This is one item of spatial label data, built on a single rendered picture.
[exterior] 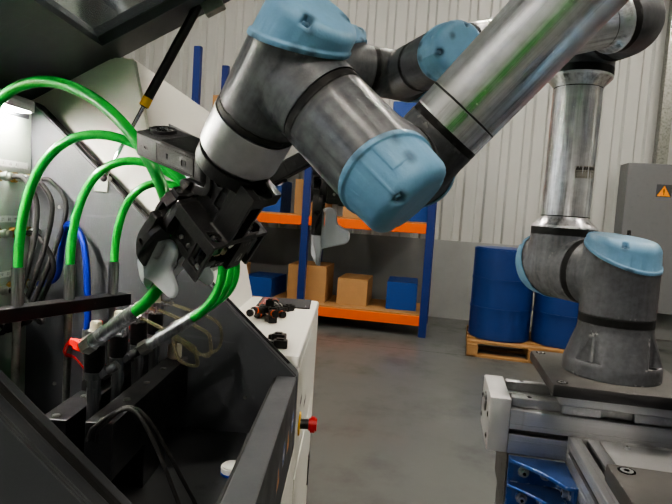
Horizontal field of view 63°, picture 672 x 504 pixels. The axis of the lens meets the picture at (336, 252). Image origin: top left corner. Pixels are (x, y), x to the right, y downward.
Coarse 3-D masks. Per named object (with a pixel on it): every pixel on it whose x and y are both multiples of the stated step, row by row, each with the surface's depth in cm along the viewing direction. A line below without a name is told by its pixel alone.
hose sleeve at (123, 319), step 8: (120, 312) 64; (128, 312) 63; (112, 320) 64; (120, 320) 64; (128, 320) 63; (104, 328) 65; (112, 328) 64; (120, 328) 64; (88, 336) 66; (96, 336) 65; (104, 336) 65; (112, 336) 65; (96, 344) 66
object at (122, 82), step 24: (96, 72) 109; (120, 72) 109; (144, 72) 113; (48, 96) 110; (72, 96) 109; (120, 96) 109; (168, 96) 127; (72, 120) 110; (96, 120) 110; (144, 120) 109; (168, 120) 123; (192, 120) 144; (96, 144) 110; (120, 168) 110; (144, 168) 110; (144, 192) 110; (240, 264) 172; (240, 288) 166; (312, 336) 156; (312, 360) 165; (312, 384) 175
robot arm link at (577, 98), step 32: (576, 64) 97; (608, 64) 97; (576, 96) 98; (576, 128) 98; (576, 160) 99; (544, 192) 103; (576, 192) 99; (544, 224) 101; (576, 224) 98; (544, 256) 100; (544, 288) 102
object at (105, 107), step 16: (32, 80) 68; (48, 80) 67; (64, 80) 66; (0, 96) 71; (80, 96) 65; (96, 96) 64; (112, 112) 63; (128, 128) 62; (144, 160) 61; (160, 176) 61; (160, 192) 61; (144, 304) 62
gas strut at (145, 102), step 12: (192, 12) 105; (192, 24) 105; (180, 36) 105; (180, 48) 106; (168, 60) 105; (156, 72) 105; (156, 84) 105; (144, 96) 105; (144, 108) 106; (120, 144) 106; (108, 180) 106
